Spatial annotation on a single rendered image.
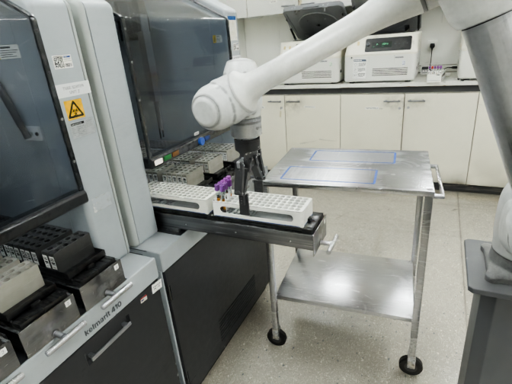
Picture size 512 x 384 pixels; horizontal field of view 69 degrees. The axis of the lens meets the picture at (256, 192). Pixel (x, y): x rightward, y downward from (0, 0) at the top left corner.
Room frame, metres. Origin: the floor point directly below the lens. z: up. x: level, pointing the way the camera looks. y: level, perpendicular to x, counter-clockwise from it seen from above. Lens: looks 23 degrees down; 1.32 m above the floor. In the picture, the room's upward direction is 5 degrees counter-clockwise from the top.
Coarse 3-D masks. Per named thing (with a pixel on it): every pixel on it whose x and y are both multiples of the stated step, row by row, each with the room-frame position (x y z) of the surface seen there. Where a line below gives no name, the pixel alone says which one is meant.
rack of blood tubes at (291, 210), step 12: (252, 192) 1.10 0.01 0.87; (216, 204) 1.05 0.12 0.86; (228, 204) 1.03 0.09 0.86; (252, 204) 1.00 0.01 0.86; (264, 204) 1.00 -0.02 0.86; (276, 204) 1.00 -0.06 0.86; (288, 204) 0.98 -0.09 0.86; (300, 204) 0.98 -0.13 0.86; (240, 216) 1.01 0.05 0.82; (252, 216) 1.00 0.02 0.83; (264, 216) 1.03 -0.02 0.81; (276, 216) 1.02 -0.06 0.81; (288, 216) 1.02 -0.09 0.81; (300, 216) 0.93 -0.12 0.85
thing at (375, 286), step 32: (288, 160) 1.53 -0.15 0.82; (320, 160) 1.49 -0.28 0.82; (352, 160) 1.46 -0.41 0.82; (384, 160) 1.42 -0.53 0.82; (416, 160) 1.39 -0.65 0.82; (384, 192) 1.14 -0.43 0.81; (416, 192) 1.10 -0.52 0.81; (416, 224) 1.48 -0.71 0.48; (320, 256) 1.59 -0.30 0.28; (352, 256) 1.56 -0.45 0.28; (416, 256) 1.47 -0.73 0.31; (288, 288) 1.36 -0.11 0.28; (320, 288) 1.34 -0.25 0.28; (352, 288) 1.32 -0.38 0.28; (384, 288) 1.30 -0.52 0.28; (416, 288) 1.09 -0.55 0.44; (416, 320) 1.09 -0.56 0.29
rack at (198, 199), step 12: (156, 192) 1.18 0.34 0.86; (168, 192) 1.16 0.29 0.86; (180, 192) 1.16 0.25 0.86; (192, 192) 1.14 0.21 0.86; (204, 192) 1.14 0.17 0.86; (156, 204) 1.16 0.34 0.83; (168, 204) 1.18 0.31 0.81; (180, 204) 1.18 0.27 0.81; (192, 204) 1.17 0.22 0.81; (204, 204) 1.07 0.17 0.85
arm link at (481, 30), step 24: (456, 0) 0.66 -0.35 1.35; (480, 0) 0.64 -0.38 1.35; (504, 0) 0.63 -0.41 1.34; (456, 24) 0.69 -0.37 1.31; (480, 24) 0.66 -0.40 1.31; (504, 24) 0.64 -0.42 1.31; (480, 48) 0.67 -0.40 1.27; (504, 48) 0.64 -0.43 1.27; (480, 72) 0.68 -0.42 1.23; (504, 72) 0.64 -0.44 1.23; (504, 96) 0.64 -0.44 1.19; (504, 120) 0.65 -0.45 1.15; (504, 144) 0.65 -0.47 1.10; (504, 168) 0.67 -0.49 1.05
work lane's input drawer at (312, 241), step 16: (160, 208) 1.14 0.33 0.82; (160, 224) 1.14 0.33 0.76; (176, 224) 1.11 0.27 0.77; (192, 224) 1.08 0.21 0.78; (208, 224) 1.05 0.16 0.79; (224, 224) 1.02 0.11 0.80; (240, 224) 1.00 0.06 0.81; (256, 224) 0.98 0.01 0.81; (272, 224) 0.96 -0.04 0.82; (320, 224) 0.95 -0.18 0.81; (256, 240) 0.97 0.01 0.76; (272, 240) 0.95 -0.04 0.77; (288, 240) 0.93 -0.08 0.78; (304, 240) 0.90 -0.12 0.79; (320, 240) 0.95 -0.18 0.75; (336, 240) 0.95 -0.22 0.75
